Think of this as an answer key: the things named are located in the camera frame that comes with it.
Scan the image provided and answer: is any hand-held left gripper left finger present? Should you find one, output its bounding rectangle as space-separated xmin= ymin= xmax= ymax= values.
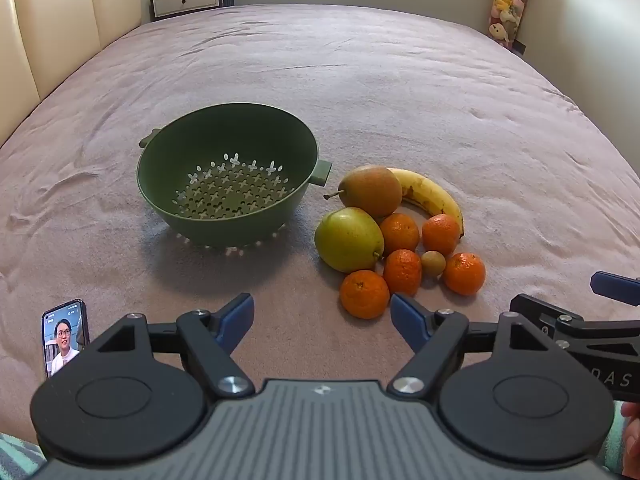
xmin=82 ymin=293 xmax=255 ymax=399

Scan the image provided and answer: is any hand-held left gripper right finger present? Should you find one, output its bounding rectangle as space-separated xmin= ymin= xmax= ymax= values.
xmin=387 ymin=293 xmax=561 ymax=400

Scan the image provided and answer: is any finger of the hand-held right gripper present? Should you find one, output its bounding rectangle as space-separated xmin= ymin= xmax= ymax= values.
xmin=509 ymin=294 xmax=586 ymax=337
xmin=590 ymin=270 xmax=640 ymax=307

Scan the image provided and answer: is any orange mandarin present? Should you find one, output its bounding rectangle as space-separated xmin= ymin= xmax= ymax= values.
xmin=443 ymin=252 xmax=487 ymax=296
xmin=383 ymin=249 xmax=423 ymax=297
xmin=422 ymin=214 xmax=462 ymax=256
xmin=340 ymin=270 xmax=391 ymax=320
xmin=379 ymin=213 xmax=421 ymax=257

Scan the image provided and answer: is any small brown round fruit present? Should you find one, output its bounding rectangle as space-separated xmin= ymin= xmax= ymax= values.
xmin=420 ymin=251 xmax=447 ymax=277

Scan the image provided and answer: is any green apple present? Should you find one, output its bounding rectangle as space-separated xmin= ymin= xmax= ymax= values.
xmin=314 ymin=207 xmax=385 ymax=274

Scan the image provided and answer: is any yellow banana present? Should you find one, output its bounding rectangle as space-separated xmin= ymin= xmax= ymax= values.
xmin=387 ymin=167 xmax=466 ymax=238

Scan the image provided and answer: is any brown pear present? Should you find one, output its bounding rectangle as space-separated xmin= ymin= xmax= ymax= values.
xmin=323 ymin=165 xmax=403 ymax=219

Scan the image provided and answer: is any green plastic colander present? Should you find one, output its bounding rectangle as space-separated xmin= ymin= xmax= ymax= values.
xmin=137 ymin=105 xmax=333 ymax=249

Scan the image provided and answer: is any person's right hand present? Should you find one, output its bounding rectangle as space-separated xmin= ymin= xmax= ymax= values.
xmin=621 ymin=402 xmax=640 ymax=478

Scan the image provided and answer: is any teal striped cloth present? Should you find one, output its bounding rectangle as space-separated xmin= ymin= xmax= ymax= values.
xmin=602 ymin=429 xmax=626 ymax=477
xmin=0 ymin=432 xmax=42 ymax=480

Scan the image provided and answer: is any black smartphone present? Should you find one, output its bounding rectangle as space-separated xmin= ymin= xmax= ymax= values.
xmin=41 ymin=299 xmax=91 ymax=380

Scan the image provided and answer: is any pink bed blanket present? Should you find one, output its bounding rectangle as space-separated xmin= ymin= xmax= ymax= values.
xmin=0 ymin=4 xmax=640 ymax=461

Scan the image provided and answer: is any hanging plush toy organizer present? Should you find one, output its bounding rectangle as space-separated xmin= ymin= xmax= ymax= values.
xmin=488 ymin=0 xmax=536 ymax=50

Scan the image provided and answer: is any white bedside cabinet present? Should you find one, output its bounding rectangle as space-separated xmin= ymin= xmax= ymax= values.
xmin=152 ymin=0 xmax=235 ymax=22

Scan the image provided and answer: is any cream padded headboard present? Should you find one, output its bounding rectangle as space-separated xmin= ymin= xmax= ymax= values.
xmin=0 ymin=0 xmax=143 ymax=147

